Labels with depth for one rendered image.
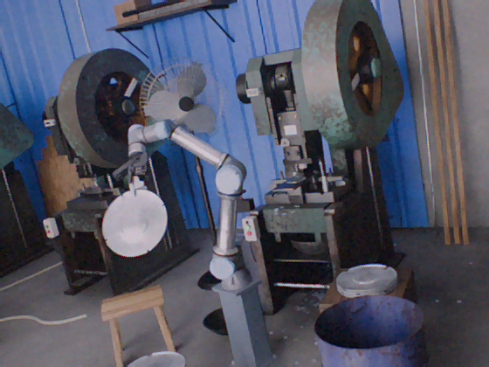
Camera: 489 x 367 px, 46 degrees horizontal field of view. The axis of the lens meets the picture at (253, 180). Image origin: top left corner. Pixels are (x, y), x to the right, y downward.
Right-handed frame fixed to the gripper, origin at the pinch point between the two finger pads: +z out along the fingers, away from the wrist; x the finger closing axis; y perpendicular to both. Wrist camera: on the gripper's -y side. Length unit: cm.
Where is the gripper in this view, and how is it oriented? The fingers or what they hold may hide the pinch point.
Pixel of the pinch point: (133, 195)
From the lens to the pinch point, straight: 251.7
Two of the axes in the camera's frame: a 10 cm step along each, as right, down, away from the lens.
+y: 9.8, -1.8, -0.7
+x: 1.6, 5.1, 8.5
